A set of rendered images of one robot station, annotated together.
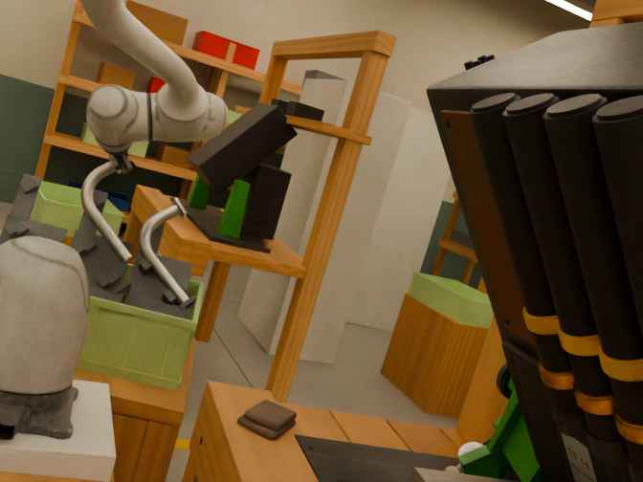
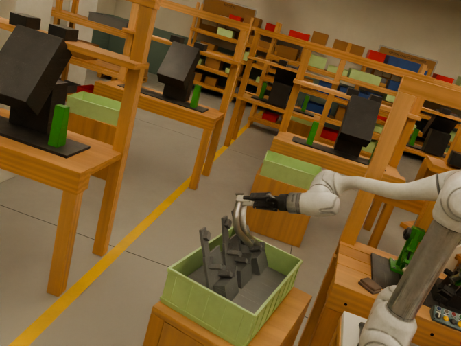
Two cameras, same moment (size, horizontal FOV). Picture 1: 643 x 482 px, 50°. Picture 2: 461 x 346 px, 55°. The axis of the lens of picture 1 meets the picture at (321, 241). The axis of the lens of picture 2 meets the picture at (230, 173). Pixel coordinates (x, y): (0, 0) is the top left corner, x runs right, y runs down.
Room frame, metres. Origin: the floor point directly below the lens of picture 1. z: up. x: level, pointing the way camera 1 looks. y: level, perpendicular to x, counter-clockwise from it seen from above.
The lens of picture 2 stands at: (0.90, 2.17, 1.95)
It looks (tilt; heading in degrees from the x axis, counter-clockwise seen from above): 18 degrees down; 302
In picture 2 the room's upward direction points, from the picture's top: 16 degrees clockwise
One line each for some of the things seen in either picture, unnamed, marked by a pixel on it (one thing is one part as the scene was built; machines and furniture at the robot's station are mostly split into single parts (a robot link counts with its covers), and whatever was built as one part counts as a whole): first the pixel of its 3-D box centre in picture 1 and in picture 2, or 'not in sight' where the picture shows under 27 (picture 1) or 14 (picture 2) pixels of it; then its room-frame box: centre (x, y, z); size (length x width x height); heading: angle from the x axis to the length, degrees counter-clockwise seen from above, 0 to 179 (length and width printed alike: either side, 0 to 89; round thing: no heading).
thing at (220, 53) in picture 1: (201, 142); not in sight; (7.38, 1.51, 1.14); 3.01 x 0.54 x 2.28; 114
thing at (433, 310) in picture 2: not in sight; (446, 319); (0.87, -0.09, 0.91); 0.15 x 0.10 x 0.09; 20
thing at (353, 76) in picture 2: not in sight; (331, 95); (4.43, -6.56, 1.12); 3.01 x 0.54 x 2.24; 24
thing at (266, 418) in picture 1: (268, 418); (370, 285); (1.24, 0.00, 0.91); 0.10 x 0.08 x 0.03; 160
